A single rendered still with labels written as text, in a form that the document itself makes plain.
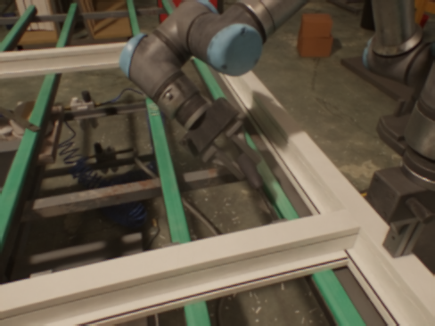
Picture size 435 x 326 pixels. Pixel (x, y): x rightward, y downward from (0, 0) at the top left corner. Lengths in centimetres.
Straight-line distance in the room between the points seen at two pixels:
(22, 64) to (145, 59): 81
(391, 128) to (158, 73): 43
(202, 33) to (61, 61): 87
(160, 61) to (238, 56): 17
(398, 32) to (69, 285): 113
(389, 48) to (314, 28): 265
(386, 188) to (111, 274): 39
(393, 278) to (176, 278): 32
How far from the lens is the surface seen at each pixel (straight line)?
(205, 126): 68
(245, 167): 68
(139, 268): 53
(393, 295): 60
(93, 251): 107
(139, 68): 70
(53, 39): 462
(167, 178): 77
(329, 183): 67
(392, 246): 57
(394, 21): 124
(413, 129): 44
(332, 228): 59
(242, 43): 60
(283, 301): 158
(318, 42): 397
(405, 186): 46
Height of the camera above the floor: 136
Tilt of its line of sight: 38 degrees down
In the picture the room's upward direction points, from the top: 1 degrees counter-clockwise
